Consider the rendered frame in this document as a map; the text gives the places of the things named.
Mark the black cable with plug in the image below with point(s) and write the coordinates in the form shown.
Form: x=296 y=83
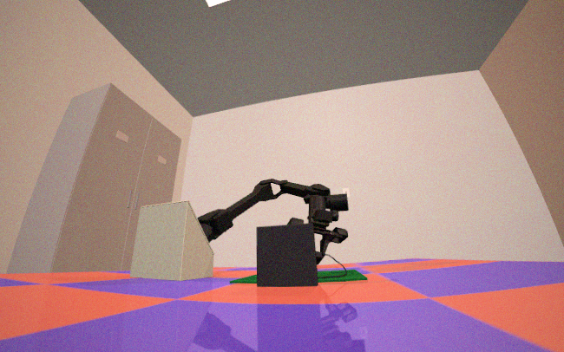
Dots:
x=320 y=256

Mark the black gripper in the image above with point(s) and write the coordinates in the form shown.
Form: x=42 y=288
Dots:
x=338 y=235

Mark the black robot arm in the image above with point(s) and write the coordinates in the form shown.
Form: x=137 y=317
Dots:
x=219 y=221

